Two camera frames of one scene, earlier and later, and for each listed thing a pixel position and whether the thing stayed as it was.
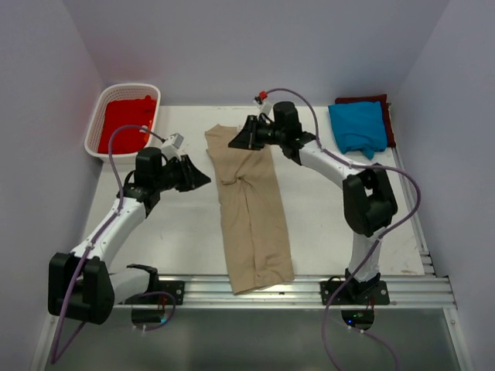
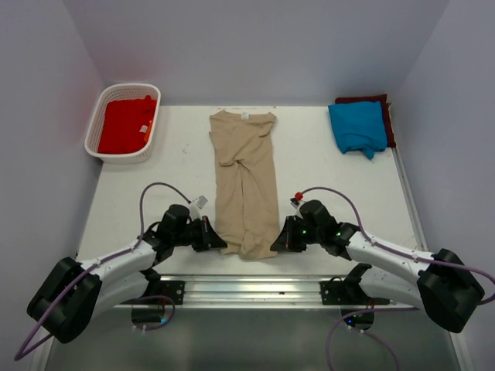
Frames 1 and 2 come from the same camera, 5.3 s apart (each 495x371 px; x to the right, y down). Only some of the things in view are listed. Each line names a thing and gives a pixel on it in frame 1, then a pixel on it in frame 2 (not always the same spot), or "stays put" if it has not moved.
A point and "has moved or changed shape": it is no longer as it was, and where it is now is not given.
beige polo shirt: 258,246 has moved or changed shape
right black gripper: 247,137 → 286,242
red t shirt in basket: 122,112 stays put
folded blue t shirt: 359,127 stays put
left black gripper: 192,178 → 209,238
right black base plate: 369,293 stays put
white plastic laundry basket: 117,91 stays put
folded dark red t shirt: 382,99 stays put
